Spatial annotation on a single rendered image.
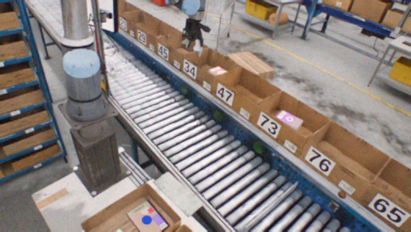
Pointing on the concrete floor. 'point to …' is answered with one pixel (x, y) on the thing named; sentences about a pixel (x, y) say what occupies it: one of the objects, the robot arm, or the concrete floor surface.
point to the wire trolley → (219, 17)
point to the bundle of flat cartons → (249, 61)
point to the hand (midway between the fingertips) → (194, 51)
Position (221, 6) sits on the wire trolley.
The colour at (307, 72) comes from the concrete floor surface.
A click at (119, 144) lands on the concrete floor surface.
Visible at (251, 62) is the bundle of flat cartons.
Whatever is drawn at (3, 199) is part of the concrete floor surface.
